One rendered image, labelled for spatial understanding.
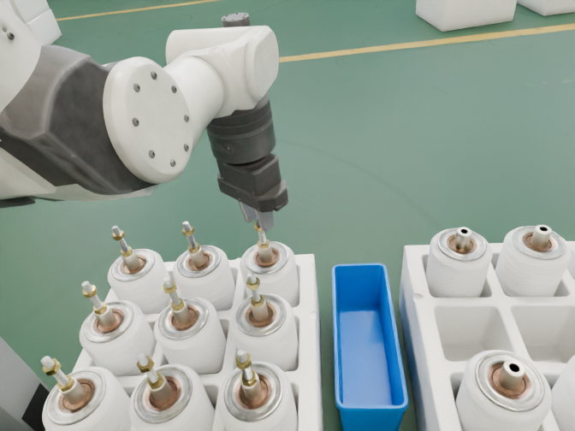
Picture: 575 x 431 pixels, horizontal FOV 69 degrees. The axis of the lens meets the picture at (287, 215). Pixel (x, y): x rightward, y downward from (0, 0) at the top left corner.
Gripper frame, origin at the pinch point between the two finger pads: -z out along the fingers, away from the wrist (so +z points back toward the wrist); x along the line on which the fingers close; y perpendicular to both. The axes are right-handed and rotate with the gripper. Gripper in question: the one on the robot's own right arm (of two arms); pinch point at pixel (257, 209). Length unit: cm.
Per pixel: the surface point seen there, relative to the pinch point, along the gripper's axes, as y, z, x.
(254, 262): -2.0, -10.6, -0.9
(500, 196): 71, -36, 17
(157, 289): -14.7, -14.4, -13.4
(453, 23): 197, -32, -57
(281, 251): 2.4, -10.5, 1.4
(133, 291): -18.1, -12.3, -14.2
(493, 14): 214, -31, -43
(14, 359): -36.8, -12.5, -17.8
